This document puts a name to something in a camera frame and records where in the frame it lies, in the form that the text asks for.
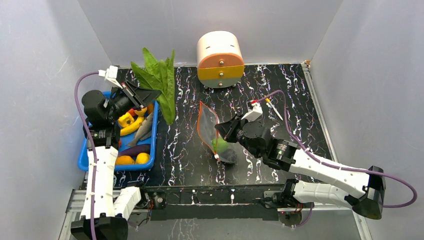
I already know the blue plastic bin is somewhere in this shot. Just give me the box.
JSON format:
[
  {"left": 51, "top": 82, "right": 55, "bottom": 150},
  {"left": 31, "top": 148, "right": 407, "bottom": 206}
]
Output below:
[{"left": 76, "top": 91, "right": 159, "bottom": 172}]

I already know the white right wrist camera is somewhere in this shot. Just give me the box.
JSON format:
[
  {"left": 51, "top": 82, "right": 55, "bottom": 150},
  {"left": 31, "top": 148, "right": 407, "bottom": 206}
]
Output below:
[{"left": 241, "top": 100, "right": 263, "bottom": 122}]

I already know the grey toy fish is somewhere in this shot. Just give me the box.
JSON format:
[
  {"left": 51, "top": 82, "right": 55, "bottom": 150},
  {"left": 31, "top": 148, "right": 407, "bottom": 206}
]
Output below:
[{"left": 126, "top": 112, "right": 154, "bottom": 147}]

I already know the yellow toy banana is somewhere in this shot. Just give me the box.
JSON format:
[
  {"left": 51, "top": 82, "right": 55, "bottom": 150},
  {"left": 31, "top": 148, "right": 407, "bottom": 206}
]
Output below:
[{"left": 120, "top": 116, "right": 145, "bottom": 137}]

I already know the dark purple toy fruit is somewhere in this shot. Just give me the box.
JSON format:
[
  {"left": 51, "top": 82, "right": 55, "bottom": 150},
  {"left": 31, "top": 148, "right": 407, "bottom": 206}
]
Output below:
[{"left": 218, "top": 148, "right": 238, "bottom": 164}]

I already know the purple toy eggplant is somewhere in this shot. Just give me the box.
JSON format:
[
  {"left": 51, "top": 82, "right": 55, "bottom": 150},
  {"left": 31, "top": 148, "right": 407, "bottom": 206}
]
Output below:
[{"left": 118, "top": 144, "right": 151, "bottom": 158}]

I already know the clear red-zipper zip bag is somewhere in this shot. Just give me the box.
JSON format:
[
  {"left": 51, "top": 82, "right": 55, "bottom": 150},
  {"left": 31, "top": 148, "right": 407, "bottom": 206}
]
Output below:
[{"left": 196, "top": 101, "right": 236, "bottom": 162}]

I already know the round three-drawer mini cabinet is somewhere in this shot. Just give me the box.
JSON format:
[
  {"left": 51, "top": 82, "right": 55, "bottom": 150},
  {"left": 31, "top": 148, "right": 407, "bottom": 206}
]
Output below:
[{"left": 196, "top": 30, "right": 245, "bottom": 89}]

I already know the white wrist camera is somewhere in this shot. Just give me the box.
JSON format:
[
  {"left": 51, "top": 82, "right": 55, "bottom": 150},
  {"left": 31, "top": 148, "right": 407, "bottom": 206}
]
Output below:
[
  {"left": 241, "top": 100, "right": 263, "bottom": 122},
  {"left": 98, "top": 65, "right": 122, "bottom": 89}
]

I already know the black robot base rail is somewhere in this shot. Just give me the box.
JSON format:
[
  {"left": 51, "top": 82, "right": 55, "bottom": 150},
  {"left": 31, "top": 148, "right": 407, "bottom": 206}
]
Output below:
[{"left": 146, "top": 184, "right": 300, "bottom": 221}]

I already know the yellow-orange toy walnut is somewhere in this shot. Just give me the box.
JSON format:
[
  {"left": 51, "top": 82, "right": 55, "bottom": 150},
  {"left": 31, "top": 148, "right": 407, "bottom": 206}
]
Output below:
[{"left": 115, "top": 155, "right": 135, "bottom": 166}]

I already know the orange-yellow toy fruit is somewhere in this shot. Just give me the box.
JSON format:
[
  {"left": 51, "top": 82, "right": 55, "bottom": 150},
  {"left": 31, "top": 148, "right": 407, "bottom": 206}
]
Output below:
[{"left": 134, "top": 107, "right": 148, "bottom": 117}]

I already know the yellow-tipped white pen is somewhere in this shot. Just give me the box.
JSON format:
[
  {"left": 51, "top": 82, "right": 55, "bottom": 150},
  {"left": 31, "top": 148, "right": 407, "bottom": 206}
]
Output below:
[{"left": 265, "top": 98, "right": 284, "bottom": 121}]

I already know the yellow toy bell pepper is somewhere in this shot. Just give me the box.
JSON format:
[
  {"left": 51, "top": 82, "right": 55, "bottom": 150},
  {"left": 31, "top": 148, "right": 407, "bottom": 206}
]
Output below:
[{"left": 117, "top": 112, "right": 135, "bottom": 128}]

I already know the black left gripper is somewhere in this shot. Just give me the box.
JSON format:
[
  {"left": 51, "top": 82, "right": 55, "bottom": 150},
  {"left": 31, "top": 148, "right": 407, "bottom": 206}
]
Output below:
[{"left": 106, "top": 80, "right": 161, "bottom": 123}]

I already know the yellow toy lemon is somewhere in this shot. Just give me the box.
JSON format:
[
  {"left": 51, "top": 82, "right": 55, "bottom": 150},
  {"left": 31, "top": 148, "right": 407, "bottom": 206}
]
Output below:
[{"left": 135, "top": 152, "right": 150, "bottom": 165}]

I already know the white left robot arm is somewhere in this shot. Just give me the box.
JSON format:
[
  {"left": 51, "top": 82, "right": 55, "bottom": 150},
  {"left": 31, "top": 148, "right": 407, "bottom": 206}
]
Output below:
[{"left": 70, "top": 83, "right": 161, "bottom": 240}]

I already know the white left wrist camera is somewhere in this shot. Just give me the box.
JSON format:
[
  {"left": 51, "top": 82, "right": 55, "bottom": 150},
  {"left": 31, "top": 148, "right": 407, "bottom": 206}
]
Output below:
[{"left": 98, "top": 65, "right": 122, "bottom": 89}]

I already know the green toy custard apple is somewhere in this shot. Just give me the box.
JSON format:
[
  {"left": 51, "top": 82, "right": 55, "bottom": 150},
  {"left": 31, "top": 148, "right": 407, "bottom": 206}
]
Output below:
[{"left": 211, "top": 137, "right": 229, "bottom": 154}]

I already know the green leafy vegetable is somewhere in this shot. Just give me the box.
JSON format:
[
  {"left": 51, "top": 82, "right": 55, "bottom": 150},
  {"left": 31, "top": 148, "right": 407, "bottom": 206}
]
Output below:
[{"left": 131, "top": 47, "right": 177, "bottom": 125}]

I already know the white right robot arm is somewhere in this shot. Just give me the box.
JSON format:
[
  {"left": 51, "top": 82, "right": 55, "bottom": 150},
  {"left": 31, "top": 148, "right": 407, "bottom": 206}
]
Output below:
[{"left": 215, "top": 115, "right": 386, "bottom": 220}]

